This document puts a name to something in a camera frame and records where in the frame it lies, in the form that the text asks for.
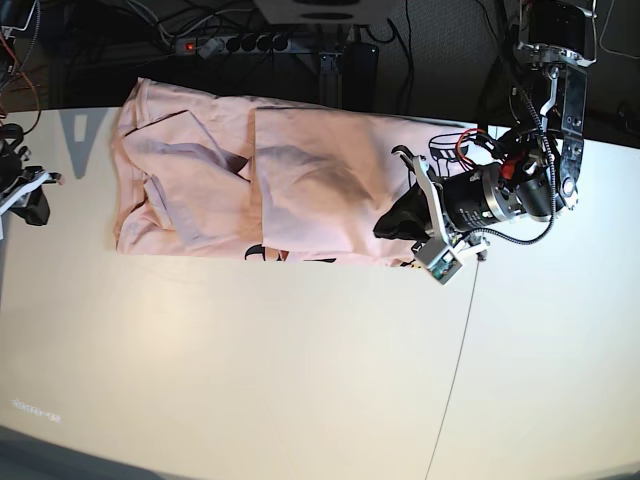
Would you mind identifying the grey box under table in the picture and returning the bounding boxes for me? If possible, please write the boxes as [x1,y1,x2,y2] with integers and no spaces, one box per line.
[254,0,399,25]

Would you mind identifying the pink T-shirt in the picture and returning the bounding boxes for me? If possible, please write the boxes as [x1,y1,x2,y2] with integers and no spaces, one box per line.
[112,79,460,266]

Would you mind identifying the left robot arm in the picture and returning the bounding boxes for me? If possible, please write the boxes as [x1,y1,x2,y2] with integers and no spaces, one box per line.
[374,1,597,283]

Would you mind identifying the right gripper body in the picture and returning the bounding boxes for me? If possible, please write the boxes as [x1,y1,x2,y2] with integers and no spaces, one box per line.
[1,164,50,226]

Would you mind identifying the black power adapter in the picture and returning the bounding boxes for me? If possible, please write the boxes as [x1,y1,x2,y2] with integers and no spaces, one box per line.
[343,42,379,77]

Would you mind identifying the black power strip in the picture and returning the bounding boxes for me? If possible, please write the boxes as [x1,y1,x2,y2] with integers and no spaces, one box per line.
[174,33,293,59]

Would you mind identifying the aluminium table leg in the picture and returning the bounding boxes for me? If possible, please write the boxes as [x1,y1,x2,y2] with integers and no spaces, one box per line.
[318,52,342,109]

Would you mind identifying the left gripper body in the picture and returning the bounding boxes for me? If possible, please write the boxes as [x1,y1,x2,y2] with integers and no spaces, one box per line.
[373,172,500,242]

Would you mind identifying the white sticker label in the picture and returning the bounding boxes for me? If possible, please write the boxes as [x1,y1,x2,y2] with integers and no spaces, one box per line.
[11,399,61,424]

